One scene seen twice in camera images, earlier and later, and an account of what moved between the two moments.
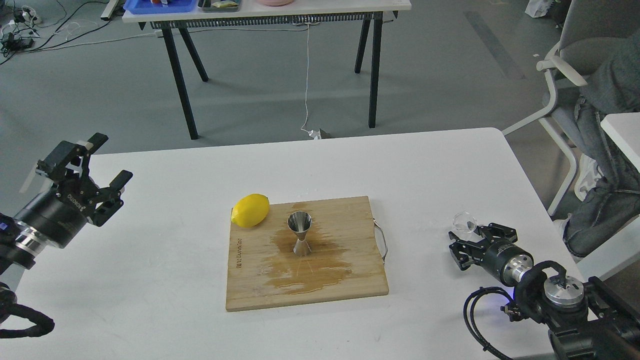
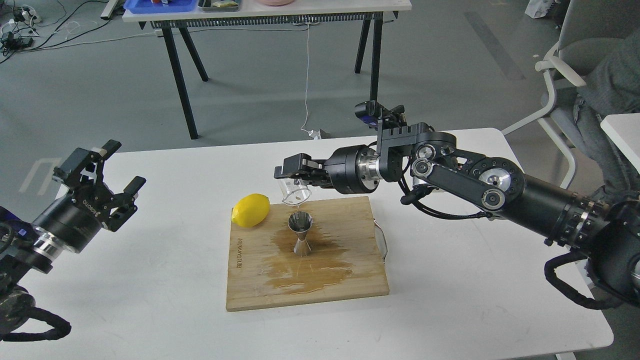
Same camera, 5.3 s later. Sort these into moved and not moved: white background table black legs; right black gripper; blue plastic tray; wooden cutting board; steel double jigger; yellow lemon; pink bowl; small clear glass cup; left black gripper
Moved: left black gripper; right black gripper; small clear glass cup
Not moved: yellow lemon; white background table black legs; steel double jigger; blue plastic tray; wooden cutting board; pink bowl
